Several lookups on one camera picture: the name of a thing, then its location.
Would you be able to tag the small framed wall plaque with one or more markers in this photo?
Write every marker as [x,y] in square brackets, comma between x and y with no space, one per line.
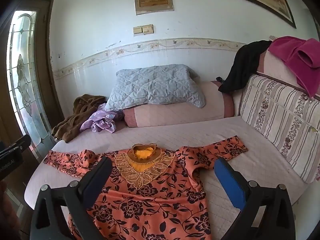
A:
[153,1]

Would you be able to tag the magenta garment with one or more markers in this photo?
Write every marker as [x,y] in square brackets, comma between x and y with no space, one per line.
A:
[300,62]

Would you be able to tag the wooden door stained glass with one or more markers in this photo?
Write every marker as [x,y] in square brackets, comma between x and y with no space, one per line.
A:
[22,55]

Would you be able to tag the beige light switch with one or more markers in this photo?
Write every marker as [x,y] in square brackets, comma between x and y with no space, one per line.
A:
[137,30]
[148,29]

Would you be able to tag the orange black floral dress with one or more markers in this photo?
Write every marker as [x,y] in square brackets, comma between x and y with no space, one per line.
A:
[155,200]

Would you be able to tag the purple floral cloth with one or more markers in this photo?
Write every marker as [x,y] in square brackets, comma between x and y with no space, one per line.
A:
[100,120]

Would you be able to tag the brown garment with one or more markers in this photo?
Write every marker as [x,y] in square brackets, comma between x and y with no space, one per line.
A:
[75,122]

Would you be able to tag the black garment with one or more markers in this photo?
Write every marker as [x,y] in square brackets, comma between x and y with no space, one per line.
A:
[242,65]

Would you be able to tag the pink quilted mattress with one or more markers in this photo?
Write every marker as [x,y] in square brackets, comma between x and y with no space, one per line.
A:
[200,135]

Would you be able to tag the grey quilted pillow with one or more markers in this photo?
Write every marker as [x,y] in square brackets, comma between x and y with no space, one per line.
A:
[155,87]

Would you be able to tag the striped floral cushion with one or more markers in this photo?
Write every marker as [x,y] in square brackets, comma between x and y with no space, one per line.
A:
[282,120]

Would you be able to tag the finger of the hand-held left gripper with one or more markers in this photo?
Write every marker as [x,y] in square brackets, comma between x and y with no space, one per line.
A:
[21,143]

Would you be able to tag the pink bolster pillow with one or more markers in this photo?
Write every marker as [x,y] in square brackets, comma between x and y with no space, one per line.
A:
[175,112]

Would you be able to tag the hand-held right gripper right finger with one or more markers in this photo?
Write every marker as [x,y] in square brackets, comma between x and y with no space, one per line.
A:
[230,187]

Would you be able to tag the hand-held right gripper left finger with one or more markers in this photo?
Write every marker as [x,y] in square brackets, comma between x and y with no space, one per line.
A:
[95,187]

